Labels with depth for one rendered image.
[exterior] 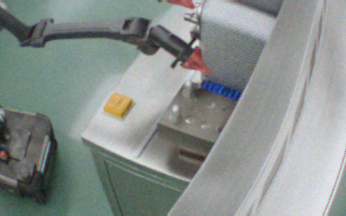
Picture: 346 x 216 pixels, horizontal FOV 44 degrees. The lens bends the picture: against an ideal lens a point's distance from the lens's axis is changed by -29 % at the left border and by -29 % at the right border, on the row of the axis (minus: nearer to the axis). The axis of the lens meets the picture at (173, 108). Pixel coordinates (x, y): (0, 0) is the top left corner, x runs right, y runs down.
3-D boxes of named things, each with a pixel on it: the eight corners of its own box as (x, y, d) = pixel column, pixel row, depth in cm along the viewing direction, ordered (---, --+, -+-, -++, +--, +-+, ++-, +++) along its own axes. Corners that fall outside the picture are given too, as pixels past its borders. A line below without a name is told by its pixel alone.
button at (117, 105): (114, 96, 181) (113, 91, 179) (133, 103, 178) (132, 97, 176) (103, 111, 176) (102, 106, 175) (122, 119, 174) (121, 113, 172)
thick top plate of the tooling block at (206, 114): (184, 97, 169) (183, 82, 165) (296, 137, 156) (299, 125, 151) (157, 137, 160) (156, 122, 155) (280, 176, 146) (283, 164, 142)
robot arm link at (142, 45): (127, 38, 156) (135, 15, 159) (117, 54, 166) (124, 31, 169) (167, 48, 159) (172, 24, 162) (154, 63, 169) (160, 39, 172)
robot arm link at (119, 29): (28, 42, 160) (38, 17, 164) (32, 49, 166) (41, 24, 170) (139, 39, 154) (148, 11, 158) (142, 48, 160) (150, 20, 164)
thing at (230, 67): (203, 82, 167) (201, 35, 154) (272, 108, 160) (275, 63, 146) (202, 83, 167) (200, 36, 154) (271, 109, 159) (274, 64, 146)
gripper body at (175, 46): (174, 71, 162) (152, 55, 161) (190, 49, 168) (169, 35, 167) (184, 59, 156) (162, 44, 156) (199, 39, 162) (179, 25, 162)
